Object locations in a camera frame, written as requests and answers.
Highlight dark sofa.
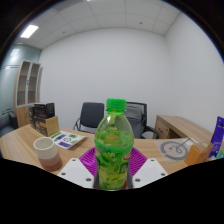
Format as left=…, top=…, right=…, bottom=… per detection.
left=0, top=111, right=18, bottom=138

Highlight purple pouch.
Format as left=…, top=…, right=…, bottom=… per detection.
left=208, top=115, right=224, bottom=159

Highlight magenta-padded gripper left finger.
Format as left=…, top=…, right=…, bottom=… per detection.
left=57, top=147, right=100, bottom=190

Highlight printed white leaflet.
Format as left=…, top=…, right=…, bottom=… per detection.
left=49, top=130, right=87, bottom=150

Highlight wooden shelf cabinet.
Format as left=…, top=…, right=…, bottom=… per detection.
left=13, top=59, right=44, bottom=128

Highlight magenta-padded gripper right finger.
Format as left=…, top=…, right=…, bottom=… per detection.
left=126, top=147, right=169, bottom=189

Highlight wooden side desk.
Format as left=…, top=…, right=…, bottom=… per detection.
left=154, top=114, right=214, bottom=144

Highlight paper sheet with circle print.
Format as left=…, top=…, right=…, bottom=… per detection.
left=153, top=137, right=198, bottom=163

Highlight grey mesh office chair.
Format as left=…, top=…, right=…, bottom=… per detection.
left=124, top=101, right=160, bottom=140

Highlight ceiling light panel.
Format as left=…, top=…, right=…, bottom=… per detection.
left=20, top=24, right=40, bottom=39

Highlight brown cardboard carton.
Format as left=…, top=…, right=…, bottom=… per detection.
left=29, top=114, right=61, bottom=137

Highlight white and brown cup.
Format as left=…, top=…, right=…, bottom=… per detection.
left=33, top=136, right=63, bottom=172

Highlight black visitor chair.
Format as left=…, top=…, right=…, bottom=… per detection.
left=72, top=101, right=106, bottom=135

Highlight green drink bottle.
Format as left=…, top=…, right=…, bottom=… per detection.
left=93, top=97, right=135, bottom=192

